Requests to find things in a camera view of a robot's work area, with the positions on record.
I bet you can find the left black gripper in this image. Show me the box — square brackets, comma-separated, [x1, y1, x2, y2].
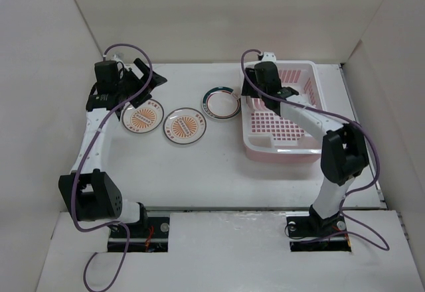
[116, 59, 166, 108]

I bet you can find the orange sunburst plate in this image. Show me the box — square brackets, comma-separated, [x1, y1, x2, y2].
[163, 108, 207, 145]
[121, 99, 164, 134]

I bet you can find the white plate teal red rim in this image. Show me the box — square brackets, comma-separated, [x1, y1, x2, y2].
[201, 86, 241, 120]

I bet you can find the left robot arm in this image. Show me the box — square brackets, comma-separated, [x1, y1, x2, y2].
[58, 58, 167, 237]

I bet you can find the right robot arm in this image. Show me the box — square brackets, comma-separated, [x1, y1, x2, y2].
[242, 61, 369, 238]

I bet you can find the pink white dish rack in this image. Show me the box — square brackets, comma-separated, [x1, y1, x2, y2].
[240, 60, 327, 164]

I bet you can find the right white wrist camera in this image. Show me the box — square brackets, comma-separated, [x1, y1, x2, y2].
[259, 52, 277, 62]

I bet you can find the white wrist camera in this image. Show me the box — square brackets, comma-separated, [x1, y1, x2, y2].
[259, 52, 277, 62]
[102, 52, 128, 70]

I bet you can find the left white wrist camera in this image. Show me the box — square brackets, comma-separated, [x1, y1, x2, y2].
[102, 52, 128, 70]

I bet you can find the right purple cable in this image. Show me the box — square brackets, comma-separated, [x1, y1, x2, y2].
[240, 48, 390, 252]

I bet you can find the purple cable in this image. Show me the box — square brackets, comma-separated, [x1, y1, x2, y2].
[240, 48, 390, 252]
[72, 42, 154, 288]

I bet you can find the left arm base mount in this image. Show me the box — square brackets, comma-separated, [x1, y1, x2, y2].
[107, 212, 170, 253]

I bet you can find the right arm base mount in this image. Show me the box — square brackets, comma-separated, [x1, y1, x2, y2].
[284, 216, 351, 252]

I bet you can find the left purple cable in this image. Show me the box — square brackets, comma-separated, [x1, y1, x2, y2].
[72, 42, 154, 288]

